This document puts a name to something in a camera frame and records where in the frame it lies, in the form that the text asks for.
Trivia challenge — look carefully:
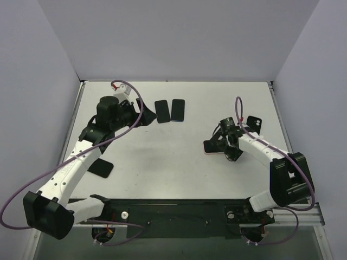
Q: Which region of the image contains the black phone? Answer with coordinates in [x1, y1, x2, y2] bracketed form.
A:
[155, 100, 171, 124]

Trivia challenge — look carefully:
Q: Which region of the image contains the blue phone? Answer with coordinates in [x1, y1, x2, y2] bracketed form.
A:
[171, 99, 185, 122]

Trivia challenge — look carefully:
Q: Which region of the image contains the black ring phone case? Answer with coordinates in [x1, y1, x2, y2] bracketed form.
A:
[87, 158, 114, 179]

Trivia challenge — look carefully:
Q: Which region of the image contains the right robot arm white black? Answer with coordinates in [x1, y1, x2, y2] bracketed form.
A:
[210, 117, 315, 222]

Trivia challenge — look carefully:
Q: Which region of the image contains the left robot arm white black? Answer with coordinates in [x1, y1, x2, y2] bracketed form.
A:
[23, 96, 157, 239]

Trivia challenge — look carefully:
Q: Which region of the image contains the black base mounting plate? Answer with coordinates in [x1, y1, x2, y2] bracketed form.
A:
[96, 199, 274, 239]

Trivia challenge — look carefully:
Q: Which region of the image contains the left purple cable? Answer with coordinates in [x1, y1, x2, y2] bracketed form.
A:
[0, 80, 146, 246]

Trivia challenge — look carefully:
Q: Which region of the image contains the purple cable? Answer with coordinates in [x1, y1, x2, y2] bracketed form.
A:
[0, 80, 146, 246]
[235, 96, 317, 246]

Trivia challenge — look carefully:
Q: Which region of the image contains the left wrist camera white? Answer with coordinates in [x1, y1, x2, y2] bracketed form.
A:
[111, 83, 132, 103]

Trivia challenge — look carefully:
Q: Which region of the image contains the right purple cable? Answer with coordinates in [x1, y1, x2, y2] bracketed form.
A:
[235, 96, 317, 246]

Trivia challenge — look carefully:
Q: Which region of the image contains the aluminium frame rail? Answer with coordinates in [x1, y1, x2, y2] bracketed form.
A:
[267, 81, 322, 216]

